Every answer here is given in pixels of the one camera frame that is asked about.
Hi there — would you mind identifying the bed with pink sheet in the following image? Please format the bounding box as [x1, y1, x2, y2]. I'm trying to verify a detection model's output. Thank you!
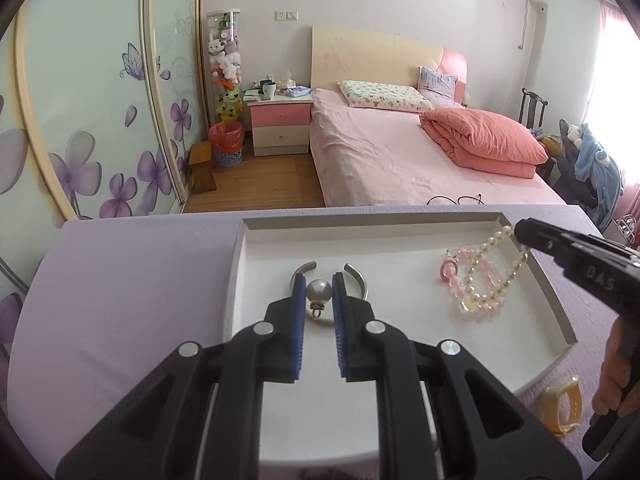
[309, 87, 568, 208]

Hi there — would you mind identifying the small purple pillow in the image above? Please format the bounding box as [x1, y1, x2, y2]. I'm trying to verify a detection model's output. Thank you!
[417, 66, 460, 103]

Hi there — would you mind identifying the white air conditioner hose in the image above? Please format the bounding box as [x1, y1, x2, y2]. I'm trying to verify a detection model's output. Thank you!
[517, 0, 531, 52]

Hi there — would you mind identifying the wooden stool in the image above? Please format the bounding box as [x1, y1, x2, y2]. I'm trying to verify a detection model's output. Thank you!
[189, 140, 217, 194]

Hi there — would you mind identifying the pink curtain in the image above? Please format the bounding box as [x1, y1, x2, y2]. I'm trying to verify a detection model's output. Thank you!
[597, 0, 640, 126]

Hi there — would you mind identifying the blue plush garment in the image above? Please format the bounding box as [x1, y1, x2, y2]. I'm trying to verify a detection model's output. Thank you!
[573, 122, 625, 231]

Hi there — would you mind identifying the yellow green plush toy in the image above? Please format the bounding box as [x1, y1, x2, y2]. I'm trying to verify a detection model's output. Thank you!
[216, 87, 244, 123]

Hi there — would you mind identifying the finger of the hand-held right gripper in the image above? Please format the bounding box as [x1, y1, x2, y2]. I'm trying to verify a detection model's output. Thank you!
[514, 217, 576, 264]

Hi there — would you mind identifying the dark wooden chair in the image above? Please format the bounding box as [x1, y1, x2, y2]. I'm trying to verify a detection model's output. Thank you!
[518, 88, 549, 131]

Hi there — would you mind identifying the cream and pink headboard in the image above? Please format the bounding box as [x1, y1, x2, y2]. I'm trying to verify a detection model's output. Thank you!
[310, 25, 468, 106]

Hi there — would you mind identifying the folded salmon quilt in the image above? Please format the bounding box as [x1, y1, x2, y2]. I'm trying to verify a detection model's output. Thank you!
[420, 107, 549, 179]

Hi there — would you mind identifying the blue trash bin red bag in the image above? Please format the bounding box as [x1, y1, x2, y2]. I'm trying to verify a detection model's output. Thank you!
[209, 122, 245, 167]

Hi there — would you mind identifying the black cable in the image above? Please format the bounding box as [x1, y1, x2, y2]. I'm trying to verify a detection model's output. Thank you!
[426, 192, 483, 207]

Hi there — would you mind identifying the clear tube of plush toys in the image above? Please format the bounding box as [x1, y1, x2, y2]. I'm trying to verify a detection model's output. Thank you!
[206, 9, 246, 123]

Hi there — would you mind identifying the patterned white pillow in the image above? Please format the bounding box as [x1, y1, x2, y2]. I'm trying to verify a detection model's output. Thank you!
[338, 80, 435, 113]

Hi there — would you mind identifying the yellow watch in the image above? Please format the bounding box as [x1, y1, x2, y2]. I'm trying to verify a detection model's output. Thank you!
[540, 374, 583, 436]

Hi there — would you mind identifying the pink bead bracelet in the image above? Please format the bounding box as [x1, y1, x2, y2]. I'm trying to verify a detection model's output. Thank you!
[439, 246, 503, 322]

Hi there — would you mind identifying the floral sliding door wardrobe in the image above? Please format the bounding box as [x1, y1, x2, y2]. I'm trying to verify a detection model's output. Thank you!
[0, 0, 208, 396]

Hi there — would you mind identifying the grey cardboard tray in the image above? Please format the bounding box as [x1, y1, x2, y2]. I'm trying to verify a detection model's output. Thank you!
[225, 211, 578, 468]

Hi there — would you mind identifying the pink and white nightstand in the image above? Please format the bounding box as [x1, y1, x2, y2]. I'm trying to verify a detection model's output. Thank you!
[243, 91, 315, 157]

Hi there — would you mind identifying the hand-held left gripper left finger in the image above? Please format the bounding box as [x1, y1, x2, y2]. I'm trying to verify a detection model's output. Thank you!
[55, 277, 307, 480]

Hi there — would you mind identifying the grey chair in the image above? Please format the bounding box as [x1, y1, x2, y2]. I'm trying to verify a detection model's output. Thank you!
[556, 119, 601, 211]

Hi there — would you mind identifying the white pearl bracelet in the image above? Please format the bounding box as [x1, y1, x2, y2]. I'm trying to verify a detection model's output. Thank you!
[461, 225, 530, 311]

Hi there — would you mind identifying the silver cuff bracelet with pearls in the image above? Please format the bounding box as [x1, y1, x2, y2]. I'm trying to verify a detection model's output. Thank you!
[290, 261, 369, 321]

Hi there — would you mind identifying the person's right hand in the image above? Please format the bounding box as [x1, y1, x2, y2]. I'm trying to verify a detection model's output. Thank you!
[592, 317, 640, 417]

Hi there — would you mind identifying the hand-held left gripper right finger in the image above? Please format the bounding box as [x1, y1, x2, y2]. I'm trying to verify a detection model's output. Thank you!
[332, 271, 583, 480]

